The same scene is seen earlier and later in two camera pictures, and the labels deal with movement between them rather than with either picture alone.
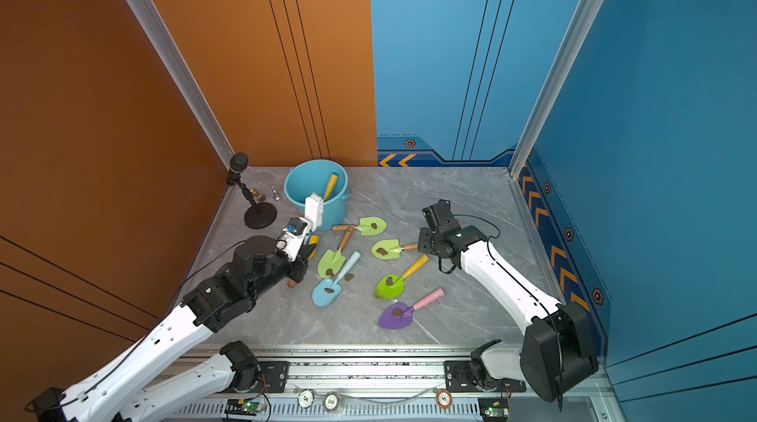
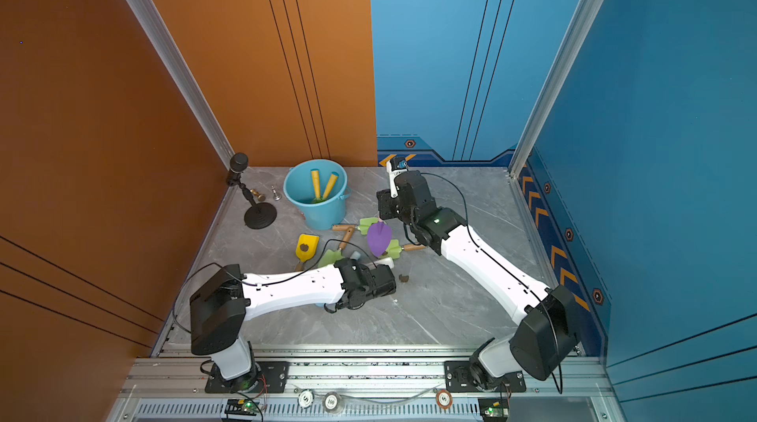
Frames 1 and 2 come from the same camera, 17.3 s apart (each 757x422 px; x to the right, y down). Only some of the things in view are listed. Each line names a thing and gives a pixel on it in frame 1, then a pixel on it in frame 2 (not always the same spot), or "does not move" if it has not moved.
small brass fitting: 260,196 does not move
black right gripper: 423,241 to 385,201
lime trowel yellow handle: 391,286 to 315,178
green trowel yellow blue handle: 334,176 does not move
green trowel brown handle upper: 368,227 does not move
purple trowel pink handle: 397,316 to 379,236
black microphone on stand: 260,215 does not move
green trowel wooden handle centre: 390,249 does not move
